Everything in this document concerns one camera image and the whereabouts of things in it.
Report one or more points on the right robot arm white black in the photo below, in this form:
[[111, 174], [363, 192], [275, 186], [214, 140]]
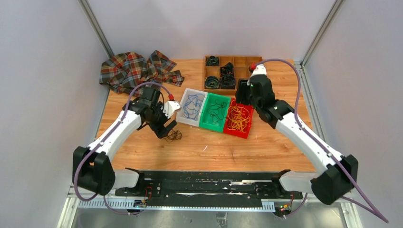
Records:
[[334, 171]]

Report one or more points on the rolled belt top left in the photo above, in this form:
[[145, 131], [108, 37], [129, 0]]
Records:
[[212, 61]]

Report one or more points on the rolled belt bottom right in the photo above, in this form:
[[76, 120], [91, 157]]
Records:
[[227, 82]]

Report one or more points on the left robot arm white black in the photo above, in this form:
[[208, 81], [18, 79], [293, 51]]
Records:
[[92, 165]]

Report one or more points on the plaid cloth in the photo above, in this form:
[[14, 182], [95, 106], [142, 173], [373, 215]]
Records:
[[123, 72]]

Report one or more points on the rolled belt middle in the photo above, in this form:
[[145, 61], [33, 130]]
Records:
[[227, 69]]

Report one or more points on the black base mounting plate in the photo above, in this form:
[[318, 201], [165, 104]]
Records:
[[208, 190]]

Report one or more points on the wooden compartment tray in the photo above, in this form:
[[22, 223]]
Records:
[[241, 71]]

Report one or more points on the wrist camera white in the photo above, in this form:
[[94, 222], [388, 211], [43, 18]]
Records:
[[170, 108], [259, 71]]

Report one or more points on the red plastic bin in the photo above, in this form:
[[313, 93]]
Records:
[[239, 119]]

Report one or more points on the green plastic bin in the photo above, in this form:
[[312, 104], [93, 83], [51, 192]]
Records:
[[214, 112]]

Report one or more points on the rolled belt bottom left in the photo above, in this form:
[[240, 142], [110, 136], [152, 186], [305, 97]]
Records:
[[211, 82]]

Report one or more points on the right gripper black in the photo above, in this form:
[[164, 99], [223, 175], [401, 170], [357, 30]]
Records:
[[242, 88]]

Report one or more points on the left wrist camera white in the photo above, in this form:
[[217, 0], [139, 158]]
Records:
[[170, 108]]

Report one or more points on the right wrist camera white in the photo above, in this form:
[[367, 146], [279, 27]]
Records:
[[259, 71]]

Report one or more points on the rolled belt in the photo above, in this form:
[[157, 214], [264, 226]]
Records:
[[227, 69], [212, 61], [227, 82], [211, 82]]

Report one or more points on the white plastic bin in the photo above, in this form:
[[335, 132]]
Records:
[[192, 104]]

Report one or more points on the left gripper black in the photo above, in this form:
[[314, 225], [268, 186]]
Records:
[[160, 130]]

